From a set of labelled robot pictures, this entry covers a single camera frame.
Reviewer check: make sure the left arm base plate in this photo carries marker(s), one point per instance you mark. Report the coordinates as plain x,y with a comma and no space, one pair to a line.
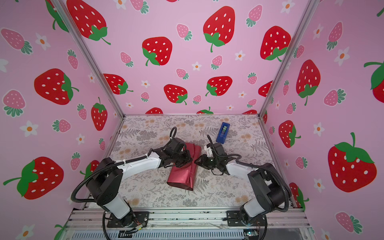
131,220

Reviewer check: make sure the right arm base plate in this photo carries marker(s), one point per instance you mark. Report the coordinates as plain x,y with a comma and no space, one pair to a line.
241,219

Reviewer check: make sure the blue tape dispenser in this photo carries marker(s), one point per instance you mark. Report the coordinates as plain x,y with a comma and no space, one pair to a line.
223,132

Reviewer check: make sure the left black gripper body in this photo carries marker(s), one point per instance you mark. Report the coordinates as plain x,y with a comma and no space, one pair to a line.
176,158

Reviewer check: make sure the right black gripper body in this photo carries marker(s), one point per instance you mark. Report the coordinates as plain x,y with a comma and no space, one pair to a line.
210,162

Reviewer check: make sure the dark red wrapping paper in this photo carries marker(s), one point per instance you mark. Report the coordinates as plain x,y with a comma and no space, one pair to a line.
184,177

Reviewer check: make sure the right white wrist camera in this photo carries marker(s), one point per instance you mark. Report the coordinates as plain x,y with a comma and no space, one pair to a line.
209,151

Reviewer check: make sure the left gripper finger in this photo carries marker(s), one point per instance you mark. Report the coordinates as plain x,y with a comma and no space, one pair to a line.
179,164
186,159

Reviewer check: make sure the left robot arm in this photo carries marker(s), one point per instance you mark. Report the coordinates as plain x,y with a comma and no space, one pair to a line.
102,186

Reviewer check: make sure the aluminium rail frame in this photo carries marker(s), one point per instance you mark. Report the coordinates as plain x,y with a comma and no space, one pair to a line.
213,223

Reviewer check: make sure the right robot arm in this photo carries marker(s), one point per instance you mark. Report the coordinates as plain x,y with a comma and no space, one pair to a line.
271,192

